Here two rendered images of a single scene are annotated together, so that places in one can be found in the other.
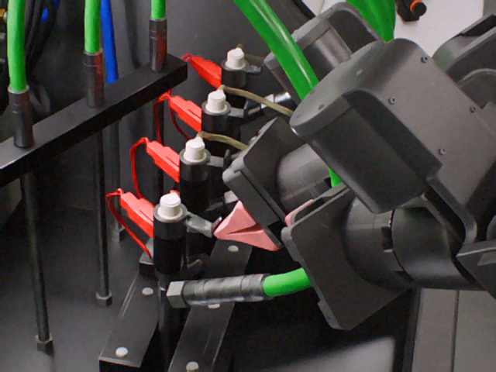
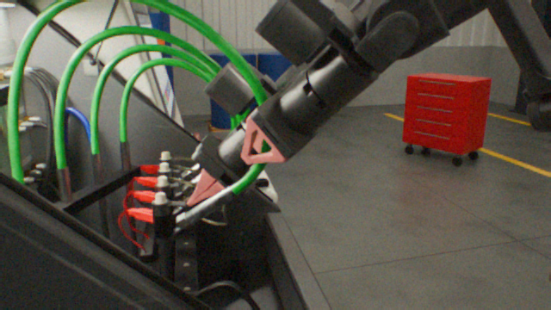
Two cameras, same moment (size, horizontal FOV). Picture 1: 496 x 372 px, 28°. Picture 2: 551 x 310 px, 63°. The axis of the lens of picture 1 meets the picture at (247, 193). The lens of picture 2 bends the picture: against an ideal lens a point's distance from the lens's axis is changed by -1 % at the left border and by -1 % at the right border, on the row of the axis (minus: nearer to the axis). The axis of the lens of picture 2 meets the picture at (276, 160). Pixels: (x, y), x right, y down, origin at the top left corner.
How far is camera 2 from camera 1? 0.29 m
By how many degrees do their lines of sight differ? 28
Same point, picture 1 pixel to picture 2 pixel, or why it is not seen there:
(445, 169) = (337, 15)
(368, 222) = (294, 91)
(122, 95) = (113, 179)
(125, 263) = not seen: hidden behind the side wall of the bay
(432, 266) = (337, 80)
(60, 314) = not seen: outside the picture
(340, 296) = (287, 138)
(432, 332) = (293, 255)
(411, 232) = (321, 71)
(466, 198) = (349, 27)
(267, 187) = (216, 156)
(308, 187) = (237, 148)
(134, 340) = not seen: hidden behind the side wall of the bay
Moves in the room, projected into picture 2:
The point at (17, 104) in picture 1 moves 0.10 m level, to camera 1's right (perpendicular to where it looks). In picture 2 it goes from (62, 176) to (126, 169)
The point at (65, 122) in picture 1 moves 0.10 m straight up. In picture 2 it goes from (86, 191) to (79, 137)
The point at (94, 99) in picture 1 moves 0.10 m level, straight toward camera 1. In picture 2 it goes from (99, 180) to (112, 197)
